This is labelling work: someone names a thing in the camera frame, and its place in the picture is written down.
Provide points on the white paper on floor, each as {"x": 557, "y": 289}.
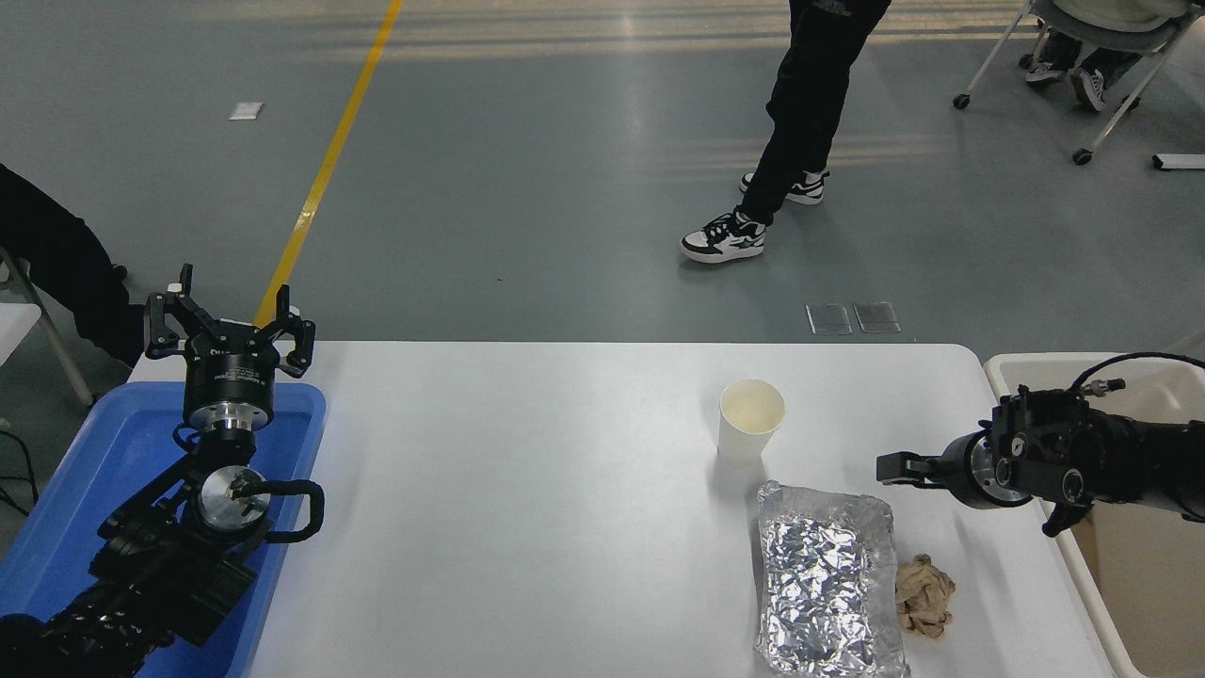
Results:
{"x": 247, "y": 110}

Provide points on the clear floor plate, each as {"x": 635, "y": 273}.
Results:
{"x": 876, "y": 317}
{"x": 829, "y": 319}

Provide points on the person seated on wheeled chair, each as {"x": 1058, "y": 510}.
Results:
{"x": 1092, "y": 80}

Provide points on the crumpled silver foil tray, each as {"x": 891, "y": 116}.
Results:
{"x": 824, "y": 584}

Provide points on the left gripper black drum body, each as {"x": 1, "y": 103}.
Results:
{"x": 231, "y": 372}

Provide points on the white bar on floor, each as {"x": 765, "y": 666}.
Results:
{"x": 1179, "y": 162}

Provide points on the person at table edge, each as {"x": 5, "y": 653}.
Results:
{"x": 56, "y": 254}

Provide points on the large pale plastic bin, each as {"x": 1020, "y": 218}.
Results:
{"x": 1148, "y": 603}

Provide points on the crumpled tan paper ball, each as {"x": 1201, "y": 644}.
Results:
{"x": 924, "y": 598}

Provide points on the grey wheeled chair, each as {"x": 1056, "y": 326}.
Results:
{"x": 1130, "y": 38}

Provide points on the white paper cup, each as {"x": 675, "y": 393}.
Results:
{"x": 744, "y": 435}

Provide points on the white board beside chair leg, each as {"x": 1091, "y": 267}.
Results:
{"x": 14, "y": 330}

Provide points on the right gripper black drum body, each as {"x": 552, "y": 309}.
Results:
{"x": 964, "y": 471}

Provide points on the blue plastic tray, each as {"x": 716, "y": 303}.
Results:
{"x": 85, "y": 471}

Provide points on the walking person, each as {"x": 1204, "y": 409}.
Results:
{"x": 800, "y": 104}

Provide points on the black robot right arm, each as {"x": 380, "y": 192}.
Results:
{"x": 1111, "y": 461}

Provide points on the grey metal chair leg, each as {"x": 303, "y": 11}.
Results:
{"x": 58, "y": 344}

